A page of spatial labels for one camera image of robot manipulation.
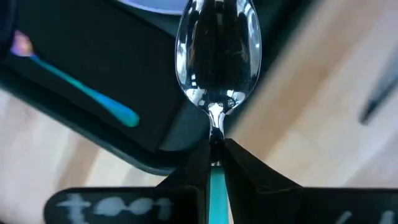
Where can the dark green plastic tray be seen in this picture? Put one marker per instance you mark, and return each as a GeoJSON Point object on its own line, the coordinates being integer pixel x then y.
{"type": "Point", "coordinates": [192, 130]}

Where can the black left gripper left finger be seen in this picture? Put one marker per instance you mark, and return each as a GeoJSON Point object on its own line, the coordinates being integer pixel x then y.
{"type": "Point", "coordinates": [180, 199]}

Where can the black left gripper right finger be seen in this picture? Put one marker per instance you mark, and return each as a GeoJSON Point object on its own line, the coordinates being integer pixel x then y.
{"type": "Point", "coordinates": [264, 199]}

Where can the lavender plate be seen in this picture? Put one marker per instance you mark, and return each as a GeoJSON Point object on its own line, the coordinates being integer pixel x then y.
{"type": "Point", "coordinates": [161, 5]}

